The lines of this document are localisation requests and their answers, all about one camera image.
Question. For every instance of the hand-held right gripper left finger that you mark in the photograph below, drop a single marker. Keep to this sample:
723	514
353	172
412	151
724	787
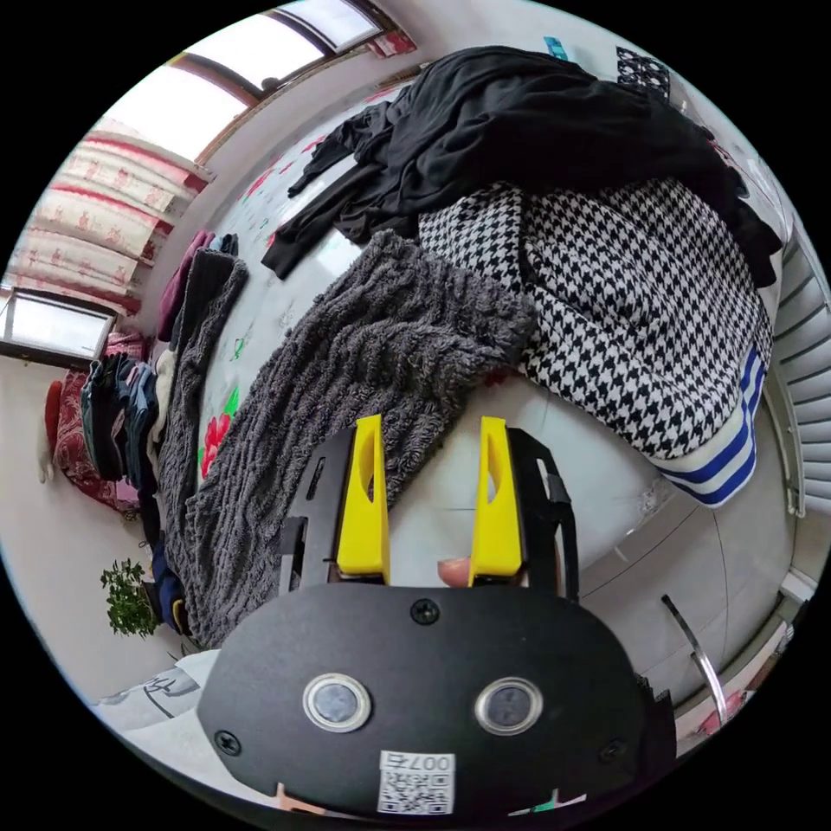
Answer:
362	519

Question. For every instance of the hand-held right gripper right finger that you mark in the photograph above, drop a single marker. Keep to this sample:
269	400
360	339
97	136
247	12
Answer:
498	526

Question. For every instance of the gray wool pants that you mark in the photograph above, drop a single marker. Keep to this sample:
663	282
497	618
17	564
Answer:
337	363

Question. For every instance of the person's right hand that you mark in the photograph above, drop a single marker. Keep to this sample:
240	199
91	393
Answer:
454	571

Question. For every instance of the green potted plant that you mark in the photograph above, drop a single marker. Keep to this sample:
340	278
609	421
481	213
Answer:
130	600

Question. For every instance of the pile of folded clothes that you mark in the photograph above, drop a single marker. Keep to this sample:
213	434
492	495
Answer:
117	415

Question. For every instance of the red and white patterned curtain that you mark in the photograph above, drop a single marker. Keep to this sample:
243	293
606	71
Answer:
97	214

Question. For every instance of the small window with dark frame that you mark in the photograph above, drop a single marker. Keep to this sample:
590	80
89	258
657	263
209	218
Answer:
52	328

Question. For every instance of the large window with brown frame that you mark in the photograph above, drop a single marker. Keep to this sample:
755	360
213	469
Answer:
195	110

